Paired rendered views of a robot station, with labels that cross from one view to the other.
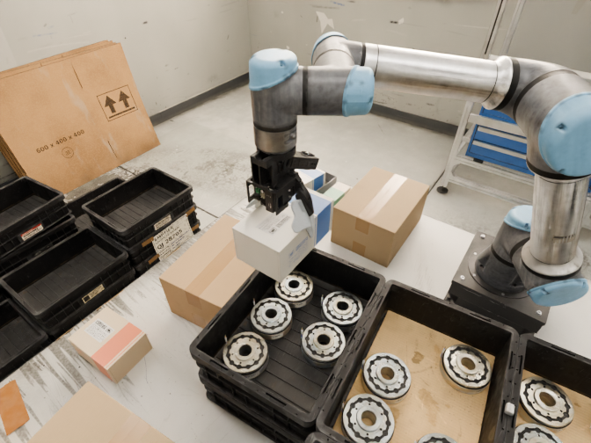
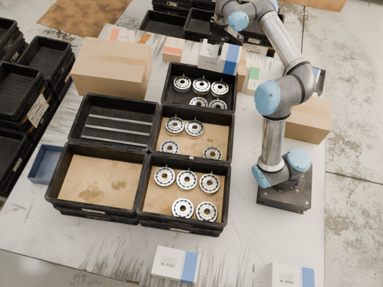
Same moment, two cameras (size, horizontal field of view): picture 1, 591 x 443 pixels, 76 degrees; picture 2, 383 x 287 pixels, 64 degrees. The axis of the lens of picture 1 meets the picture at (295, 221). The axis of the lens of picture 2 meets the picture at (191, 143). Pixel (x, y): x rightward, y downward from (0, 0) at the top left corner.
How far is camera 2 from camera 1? 1.12 m
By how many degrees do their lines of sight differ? 41
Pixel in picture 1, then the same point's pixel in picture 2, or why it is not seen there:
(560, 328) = (274, 219)
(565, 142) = (257, 91)
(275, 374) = (180, 96)
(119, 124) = not seen: outside the picture
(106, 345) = (170, 48)
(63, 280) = (206, 28)
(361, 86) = (232, 18)
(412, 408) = (187, 140)
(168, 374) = not seen: hidden behind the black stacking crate
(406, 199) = (309, 120)
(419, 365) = (207, 141)
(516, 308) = not seen: hidden behind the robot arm
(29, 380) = (153, 38)
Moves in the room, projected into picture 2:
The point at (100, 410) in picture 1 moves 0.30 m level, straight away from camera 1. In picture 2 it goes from (143, 52) to (160, 20)
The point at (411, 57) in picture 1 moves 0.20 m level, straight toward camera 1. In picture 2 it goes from (274, 28) to (224, 30)
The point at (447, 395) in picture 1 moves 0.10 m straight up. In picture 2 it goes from (198, 152) to (199, 142)
